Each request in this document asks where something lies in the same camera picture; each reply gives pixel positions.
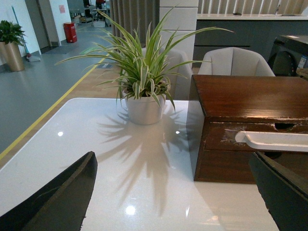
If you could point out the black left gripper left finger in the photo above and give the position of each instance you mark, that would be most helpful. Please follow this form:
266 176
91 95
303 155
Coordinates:
60 205

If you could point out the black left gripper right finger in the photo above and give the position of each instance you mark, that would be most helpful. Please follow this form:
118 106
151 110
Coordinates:
284 192

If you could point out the dark wooden drawer cabinet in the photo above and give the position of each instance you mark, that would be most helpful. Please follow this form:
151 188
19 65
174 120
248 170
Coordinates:
221 106

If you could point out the white plant pot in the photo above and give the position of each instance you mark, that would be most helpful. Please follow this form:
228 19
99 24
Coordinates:
145 110

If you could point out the black washing machine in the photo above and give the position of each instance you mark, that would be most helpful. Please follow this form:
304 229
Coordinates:
288 55

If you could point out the right beige armchair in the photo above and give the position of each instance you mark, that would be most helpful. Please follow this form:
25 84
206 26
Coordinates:
233 61

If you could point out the dark counter with white top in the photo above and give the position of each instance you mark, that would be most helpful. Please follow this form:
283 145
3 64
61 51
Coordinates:
255 33

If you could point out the green spider plant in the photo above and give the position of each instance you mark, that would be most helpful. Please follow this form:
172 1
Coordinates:
122 49

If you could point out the red bin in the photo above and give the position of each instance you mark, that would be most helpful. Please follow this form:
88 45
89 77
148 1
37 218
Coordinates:
70 32

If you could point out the green plant in gold planter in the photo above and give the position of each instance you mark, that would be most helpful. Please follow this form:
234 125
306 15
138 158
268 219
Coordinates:
11 37

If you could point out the broom with blue handle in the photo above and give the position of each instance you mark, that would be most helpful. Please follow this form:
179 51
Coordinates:
29 57

